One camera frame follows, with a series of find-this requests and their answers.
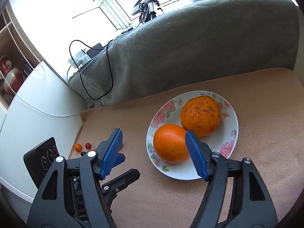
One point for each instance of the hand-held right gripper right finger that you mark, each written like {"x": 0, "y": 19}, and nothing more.
{"x": 196, "y": 156}

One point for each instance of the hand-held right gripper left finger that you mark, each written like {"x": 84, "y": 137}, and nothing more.
{"x": 111, "y": 154}

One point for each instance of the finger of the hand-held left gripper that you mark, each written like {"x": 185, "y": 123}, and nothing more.
{"x": 125, "y": 175}
{"x": 121, "y": 158}

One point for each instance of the red cherry tomato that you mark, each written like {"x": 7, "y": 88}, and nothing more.
{"x": 88, "y": 145}

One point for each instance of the floral white plate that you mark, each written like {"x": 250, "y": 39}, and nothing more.
{"x": 224, "y": 135}

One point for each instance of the dark grape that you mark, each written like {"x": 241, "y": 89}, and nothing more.
{"x": 83, "y": 153}

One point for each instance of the smooth bright orange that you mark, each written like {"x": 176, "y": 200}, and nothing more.
{"x": 168, "y": 143}

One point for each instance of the small orange kumquat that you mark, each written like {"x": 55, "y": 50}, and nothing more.
{"x": 78, "y": 147}

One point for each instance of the large speckled orange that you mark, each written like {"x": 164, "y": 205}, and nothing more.
{"x": 200, "y": 115}

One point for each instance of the red ceramic vase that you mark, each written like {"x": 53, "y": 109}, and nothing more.
{"x": 13, "y": 76}

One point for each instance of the white power strip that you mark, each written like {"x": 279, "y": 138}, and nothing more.
{"x": 78, "y": 58}

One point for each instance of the grey fleece blanket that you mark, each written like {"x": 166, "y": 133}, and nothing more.
{"x": 190, "y": 52}

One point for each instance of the black power adapter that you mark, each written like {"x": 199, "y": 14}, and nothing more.
{"x": 95, "y": 49}

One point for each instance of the wooden shelf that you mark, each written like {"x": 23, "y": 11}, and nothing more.
{"x": 9, "y": 40}

